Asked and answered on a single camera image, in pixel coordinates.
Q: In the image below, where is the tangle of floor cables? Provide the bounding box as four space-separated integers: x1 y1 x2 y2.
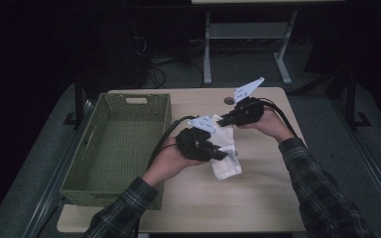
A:
130 33 206 89

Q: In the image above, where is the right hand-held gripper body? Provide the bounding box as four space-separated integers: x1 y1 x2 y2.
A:
226 76 266 128

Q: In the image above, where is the hand-held gripper black cable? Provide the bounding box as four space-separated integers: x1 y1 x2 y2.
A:
146 114 200 171
255 96 301 140

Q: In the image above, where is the right hand-held gripper black cable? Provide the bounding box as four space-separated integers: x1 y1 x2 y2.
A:
255 96 301 140

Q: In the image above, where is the person's right hand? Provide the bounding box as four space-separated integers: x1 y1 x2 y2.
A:
238 107 296 144

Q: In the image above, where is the black metal stand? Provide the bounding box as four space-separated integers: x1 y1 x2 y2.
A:
343 68 373 129
63 70 86 127

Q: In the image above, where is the person's left hand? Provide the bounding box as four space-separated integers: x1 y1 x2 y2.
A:
141 145 206 188

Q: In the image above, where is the green woven basket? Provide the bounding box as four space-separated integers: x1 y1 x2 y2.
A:
59 92 173 211

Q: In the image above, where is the left hand-held gripper black cable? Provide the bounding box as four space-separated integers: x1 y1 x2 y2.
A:
146 114 200 171

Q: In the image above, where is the aluminium rail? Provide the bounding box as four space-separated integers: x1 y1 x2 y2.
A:
329 98 381 230
21 98 94 238

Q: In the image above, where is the white metal frame table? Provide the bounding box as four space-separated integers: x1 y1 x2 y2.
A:
190 0 345 86

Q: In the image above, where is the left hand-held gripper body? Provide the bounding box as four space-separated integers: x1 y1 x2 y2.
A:
175 114 218 163

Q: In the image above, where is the white towel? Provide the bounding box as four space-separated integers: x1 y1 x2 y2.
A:
207 113 243 181

